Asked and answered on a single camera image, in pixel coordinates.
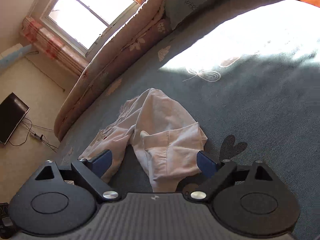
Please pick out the black flat monitor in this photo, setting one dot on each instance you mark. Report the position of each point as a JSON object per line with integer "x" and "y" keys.
{"x": 12, "y": 112}

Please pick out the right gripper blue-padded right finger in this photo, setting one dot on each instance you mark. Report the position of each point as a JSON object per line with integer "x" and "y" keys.
{"x": 218, "y": 176}

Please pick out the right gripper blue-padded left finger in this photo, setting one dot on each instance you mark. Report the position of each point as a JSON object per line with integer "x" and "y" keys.
{"x": 88, "y": 175}

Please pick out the window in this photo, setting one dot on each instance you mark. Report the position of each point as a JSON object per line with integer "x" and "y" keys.
{"x": 87, "y": 24}

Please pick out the blue patterned bed sheet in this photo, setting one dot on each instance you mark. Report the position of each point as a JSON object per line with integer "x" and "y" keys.
{"x": 248, "y": 68}

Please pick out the pink striped curtain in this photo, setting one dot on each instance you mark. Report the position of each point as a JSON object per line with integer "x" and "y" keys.
{"x": 52, "y": 46}

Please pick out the white power strip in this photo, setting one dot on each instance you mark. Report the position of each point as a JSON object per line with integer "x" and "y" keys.
{"x": 37, "y": 137}

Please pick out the white long-sleeve sweatshirt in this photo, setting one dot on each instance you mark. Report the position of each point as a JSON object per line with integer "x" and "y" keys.
{"x": 164, "y": 136}

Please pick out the pink floral quilt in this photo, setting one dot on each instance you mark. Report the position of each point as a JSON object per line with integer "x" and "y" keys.
{"x": 142, "y": 31}

